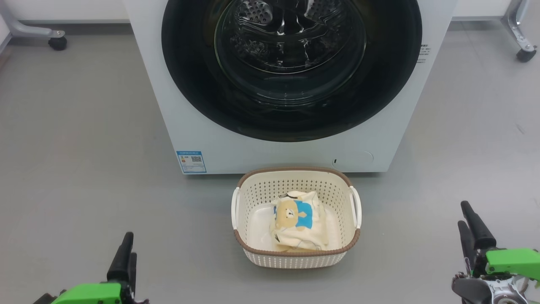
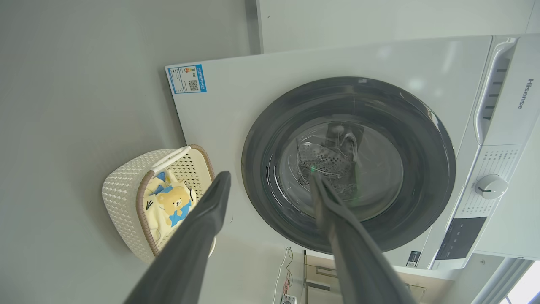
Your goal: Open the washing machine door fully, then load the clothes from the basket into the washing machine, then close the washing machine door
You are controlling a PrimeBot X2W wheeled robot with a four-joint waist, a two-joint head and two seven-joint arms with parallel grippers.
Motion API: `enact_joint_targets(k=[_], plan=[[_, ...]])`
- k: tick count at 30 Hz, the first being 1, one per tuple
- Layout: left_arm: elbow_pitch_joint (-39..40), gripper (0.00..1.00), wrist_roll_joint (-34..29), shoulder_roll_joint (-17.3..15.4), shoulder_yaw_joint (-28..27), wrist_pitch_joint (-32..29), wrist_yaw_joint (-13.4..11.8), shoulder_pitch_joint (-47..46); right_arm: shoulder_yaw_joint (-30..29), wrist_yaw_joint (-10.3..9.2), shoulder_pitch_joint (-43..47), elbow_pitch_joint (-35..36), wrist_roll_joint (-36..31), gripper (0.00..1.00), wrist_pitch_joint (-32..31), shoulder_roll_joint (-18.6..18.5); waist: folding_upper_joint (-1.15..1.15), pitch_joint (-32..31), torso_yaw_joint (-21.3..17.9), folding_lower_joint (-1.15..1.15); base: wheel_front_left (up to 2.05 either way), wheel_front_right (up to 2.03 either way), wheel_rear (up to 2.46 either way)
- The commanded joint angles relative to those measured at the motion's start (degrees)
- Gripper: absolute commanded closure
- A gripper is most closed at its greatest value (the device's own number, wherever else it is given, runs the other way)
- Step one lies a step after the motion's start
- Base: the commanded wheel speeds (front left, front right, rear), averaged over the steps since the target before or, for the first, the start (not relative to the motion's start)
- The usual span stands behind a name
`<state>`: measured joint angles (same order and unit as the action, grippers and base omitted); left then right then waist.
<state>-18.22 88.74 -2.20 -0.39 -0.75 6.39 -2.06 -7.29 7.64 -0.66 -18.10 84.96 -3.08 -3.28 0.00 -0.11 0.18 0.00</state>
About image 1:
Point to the cream laundry basket brown rim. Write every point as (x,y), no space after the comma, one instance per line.
(291,258)

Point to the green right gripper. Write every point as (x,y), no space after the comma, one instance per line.
(512,261)

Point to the grey metal leg with caster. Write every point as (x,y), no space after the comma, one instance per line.
(517,25)
(31,30)

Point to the washing machine glass door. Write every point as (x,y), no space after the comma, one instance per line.
(190,76)

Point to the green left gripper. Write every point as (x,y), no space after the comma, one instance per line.
(90,293)

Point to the white front-load washing machine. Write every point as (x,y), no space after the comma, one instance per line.
(270,154)

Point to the blue energy label sticker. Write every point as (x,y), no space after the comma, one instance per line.
(191,162)

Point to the steel washing machine drum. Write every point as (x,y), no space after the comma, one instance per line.
(291,38)

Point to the cream shirt with bear print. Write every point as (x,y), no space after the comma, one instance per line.
(295,219)

